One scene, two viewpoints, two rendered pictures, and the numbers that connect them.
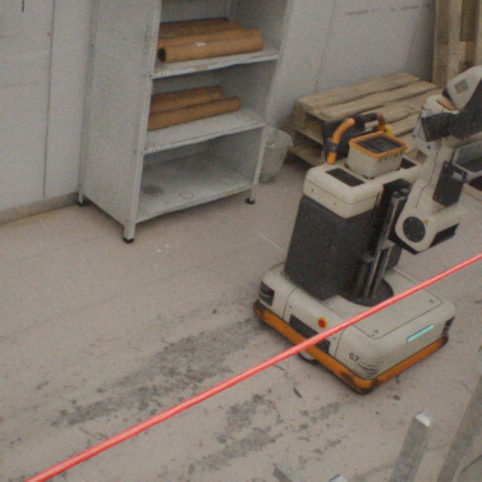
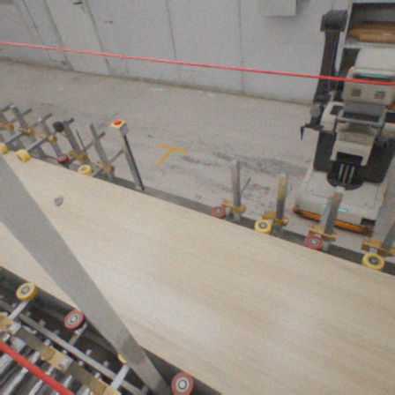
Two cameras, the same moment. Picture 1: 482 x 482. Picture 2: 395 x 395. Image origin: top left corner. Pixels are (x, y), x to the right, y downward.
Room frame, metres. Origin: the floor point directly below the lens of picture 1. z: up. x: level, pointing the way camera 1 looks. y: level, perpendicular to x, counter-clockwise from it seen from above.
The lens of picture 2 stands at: (1.66, -2.27, 2.14)
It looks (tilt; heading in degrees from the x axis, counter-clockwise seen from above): 46 degrees down; 85
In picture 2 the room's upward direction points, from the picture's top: 10 degrees counter-clockwise
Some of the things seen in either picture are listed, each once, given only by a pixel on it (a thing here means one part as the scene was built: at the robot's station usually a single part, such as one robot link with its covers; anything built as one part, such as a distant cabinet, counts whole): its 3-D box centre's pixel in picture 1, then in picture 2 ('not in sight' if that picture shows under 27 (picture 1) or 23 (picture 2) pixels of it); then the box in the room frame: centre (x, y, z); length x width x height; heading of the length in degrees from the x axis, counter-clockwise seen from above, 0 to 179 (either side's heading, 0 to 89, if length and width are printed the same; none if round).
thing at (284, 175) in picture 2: not in sight; (280, 207); (2.16, -1.23, 0.91); 0.04 x 0.04 x 0.48; 49
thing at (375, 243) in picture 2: not in sight; (377, 247); (2.52, -1.54, 0.82); 0.14 x 0.06 x 0.05; 139
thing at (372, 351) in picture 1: (355, 309); (341, 189); (3.03, -0.56, 0.16); 0.67 x 0.64 x 0.25; 49
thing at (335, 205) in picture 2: not in sight; (330, 223); (2.35, -1.40, 0.89); 0.04 x 0.04 x 0.48; 49
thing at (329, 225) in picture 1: (362, 217); (355, 141); (3.09, -0.49, 0.59); 0.55 x 0.34 x 0.83; 139
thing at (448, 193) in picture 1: (468, 170); (359, 121); (2.84, -0.78, 0.99); 0.28 x 0.16 x 0.22; 139
